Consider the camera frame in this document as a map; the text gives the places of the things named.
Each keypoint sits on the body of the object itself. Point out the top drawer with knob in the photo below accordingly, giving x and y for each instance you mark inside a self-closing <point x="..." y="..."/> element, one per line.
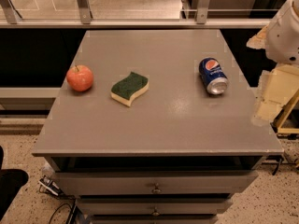
<point x="139" y="183"/>

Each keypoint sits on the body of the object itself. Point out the metal railing frame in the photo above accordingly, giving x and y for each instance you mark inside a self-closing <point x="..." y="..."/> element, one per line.
<point x="100" y="14"/>

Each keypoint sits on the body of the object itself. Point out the middle drawer with knob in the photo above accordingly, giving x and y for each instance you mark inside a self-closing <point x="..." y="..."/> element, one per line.
<point x="154" y="207"/>

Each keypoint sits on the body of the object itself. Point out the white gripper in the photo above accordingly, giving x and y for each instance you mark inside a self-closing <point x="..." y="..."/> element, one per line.
<point x="284" y="37"/>

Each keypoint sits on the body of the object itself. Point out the black chair edge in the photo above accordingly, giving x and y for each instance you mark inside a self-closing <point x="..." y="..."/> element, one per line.
<point x="11" y="181"/>

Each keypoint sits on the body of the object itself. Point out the green yellow sponge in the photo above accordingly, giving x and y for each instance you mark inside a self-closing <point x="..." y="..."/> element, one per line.
<point x="129" y="88"/>

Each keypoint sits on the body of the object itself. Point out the drawer with knob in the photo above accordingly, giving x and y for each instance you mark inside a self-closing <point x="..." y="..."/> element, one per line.
<point x="154" y="207"/>
<point x="139" y="183"/>

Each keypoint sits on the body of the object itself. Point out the yellow metal stand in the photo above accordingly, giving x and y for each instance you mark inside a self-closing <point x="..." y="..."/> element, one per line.
<point x="287" y="109"/>

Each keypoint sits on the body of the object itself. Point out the red apple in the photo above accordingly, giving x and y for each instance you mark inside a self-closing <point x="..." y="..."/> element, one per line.
<point x="79" y="77"/>

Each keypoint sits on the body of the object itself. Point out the power strip on floor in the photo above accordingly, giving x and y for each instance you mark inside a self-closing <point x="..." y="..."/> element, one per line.
<point x="50" y="185"/>

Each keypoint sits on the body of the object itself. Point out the blue pepsi can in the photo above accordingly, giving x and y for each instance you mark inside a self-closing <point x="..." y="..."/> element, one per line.
<point x="215" y="81"/>

